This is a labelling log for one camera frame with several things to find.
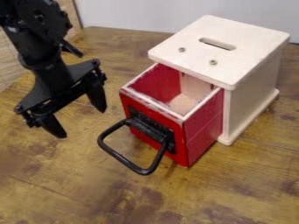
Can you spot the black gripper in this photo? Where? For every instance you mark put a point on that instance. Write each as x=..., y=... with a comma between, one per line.
x=59, y=85

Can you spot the black metal drawer handle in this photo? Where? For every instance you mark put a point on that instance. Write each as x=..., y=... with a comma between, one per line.
x=122, y=144

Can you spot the red drawer front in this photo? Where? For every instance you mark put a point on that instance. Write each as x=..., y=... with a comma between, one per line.
x=183, y=104

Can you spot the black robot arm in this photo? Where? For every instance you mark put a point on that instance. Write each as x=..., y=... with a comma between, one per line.
x=36, y=25

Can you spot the white wooden drawer box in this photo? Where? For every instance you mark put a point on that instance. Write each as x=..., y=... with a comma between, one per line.
x=235, y=56

